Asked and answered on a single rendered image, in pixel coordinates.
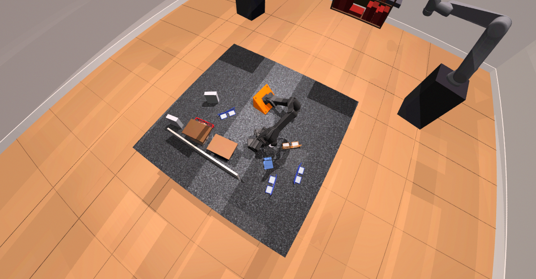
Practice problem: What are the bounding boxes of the blue flat square plate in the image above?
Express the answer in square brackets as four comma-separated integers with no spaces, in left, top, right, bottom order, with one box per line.
[263,157,273,169]

